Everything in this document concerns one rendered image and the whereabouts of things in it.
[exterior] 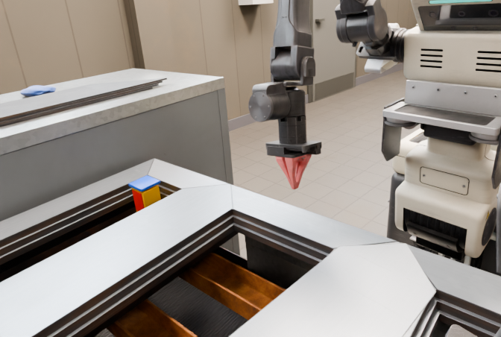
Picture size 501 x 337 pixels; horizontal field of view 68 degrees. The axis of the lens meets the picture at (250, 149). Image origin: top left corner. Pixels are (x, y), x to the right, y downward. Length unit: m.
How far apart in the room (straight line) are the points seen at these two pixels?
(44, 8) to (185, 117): 2.00
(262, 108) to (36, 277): 0.52
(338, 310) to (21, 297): 0.53
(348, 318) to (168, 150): 0.87
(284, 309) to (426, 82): 0.65
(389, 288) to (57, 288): 0.57
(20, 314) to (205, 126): 0.88
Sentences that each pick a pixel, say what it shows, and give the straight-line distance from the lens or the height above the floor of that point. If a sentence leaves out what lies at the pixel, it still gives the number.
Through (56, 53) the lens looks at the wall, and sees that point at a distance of 3.17.
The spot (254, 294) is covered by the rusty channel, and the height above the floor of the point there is 0.68.
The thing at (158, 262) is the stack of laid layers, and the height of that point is 0.85.
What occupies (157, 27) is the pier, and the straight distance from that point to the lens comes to 3.32.
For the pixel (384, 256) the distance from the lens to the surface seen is 0.75.
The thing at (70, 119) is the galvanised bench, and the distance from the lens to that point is 1.11.
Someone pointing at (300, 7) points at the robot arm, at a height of 1.29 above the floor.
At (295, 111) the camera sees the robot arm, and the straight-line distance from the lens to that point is 0.74.
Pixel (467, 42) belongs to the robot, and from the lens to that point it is 0.99.
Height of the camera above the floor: 1.31
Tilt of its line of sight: 22 degrees down
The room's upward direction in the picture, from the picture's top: 4 degrees counter-clockwise
